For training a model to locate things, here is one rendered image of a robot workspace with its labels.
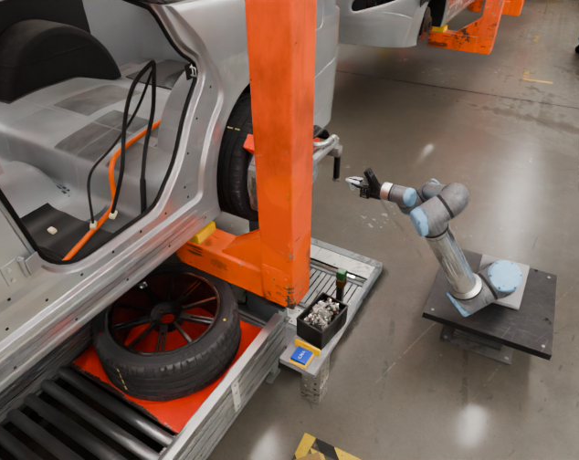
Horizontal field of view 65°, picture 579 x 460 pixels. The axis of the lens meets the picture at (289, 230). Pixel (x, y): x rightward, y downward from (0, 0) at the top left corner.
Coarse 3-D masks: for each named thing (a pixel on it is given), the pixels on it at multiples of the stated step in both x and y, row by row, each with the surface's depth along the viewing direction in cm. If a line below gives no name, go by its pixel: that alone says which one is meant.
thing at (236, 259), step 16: (208, 240) 219; (224, 240) 219; (240, 240) 209; (256, 240) 194; (192, 256) 223; (208, 256) 215; (224, 256) 209; (240, 256) 206; (256, 256) 200; (208, 272) 223; (224, 272) 216; (240, 272) 209; (256, 272) 203; (256, 288) 209
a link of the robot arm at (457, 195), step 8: (424, 184) 237; (432, 184) 222; (440, 184) 210; (448, 184) 188; (456, 184) 185; (416, 192) 237; (424, 192) 232; (432, 192) 212; (440, 192) 184; (448, 192) 181; (456, 192) 180; (464, 192) 182; (424, 200) 237; (448, 200) 178; (456, 200) 178; (464, 200) 180; (456, 208) 179; (464, 208) 182
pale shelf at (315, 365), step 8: (352, 312) 212; (344, 328) 206; (296, 336) 201; (336, 336) 201; (328, 344) 198; (288, 352) 194; (328, 352) 194; (280, 360) 192; (288, 360) 192; (312, 360) 191; (320, 360) 191; (296, 368) 190; (312, 368) 188; (320, 368) 190; (312, 376) 187
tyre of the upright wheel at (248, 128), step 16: (240, 96) 231; (240, 112) 220; (240, 128) 215; (224, 144) 217; (240, 144) 213; (224, 160) 218; (240, 160) 213; (224, 176) 219; (240, 176) 217; (224, 192) 226; (240, 192) 221; (224, 208) 239; (240, 208) 228
